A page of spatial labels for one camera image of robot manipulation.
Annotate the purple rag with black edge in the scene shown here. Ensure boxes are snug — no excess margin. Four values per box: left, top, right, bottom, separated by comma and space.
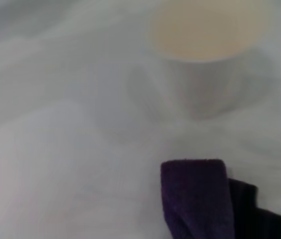
160, 158, 281, 239

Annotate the white paper cup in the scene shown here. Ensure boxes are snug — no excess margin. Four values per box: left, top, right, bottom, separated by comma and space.
149, 0, 273, 119

